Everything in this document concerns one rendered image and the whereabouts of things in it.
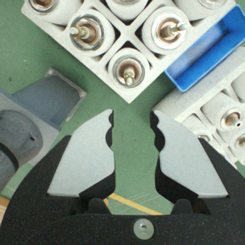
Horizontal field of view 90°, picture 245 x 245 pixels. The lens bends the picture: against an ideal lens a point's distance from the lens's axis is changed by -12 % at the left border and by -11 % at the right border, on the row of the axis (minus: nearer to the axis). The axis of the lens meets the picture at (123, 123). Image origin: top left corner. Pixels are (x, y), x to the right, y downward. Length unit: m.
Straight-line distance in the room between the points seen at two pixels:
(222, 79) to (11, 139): 0.57
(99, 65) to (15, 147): 0.28
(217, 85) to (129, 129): 0.42
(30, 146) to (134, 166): 0.63
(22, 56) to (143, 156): 0.76
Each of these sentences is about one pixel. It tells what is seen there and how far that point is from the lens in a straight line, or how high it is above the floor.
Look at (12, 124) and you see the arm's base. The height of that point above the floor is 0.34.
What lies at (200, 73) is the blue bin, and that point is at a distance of 0.54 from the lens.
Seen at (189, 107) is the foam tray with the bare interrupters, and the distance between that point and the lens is 0.47.
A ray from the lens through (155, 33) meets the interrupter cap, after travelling 0.32.
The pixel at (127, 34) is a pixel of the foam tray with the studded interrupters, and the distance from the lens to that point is 0.39.
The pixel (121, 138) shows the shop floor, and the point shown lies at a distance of 0.72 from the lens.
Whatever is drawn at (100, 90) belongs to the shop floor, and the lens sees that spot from 0.61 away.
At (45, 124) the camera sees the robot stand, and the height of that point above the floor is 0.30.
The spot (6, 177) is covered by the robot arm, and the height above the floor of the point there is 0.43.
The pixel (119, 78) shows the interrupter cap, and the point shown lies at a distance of 0.33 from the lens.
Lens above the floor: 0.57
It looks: 59 degrees down
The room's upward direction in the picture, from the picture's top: 178 degrees counter-clockwise
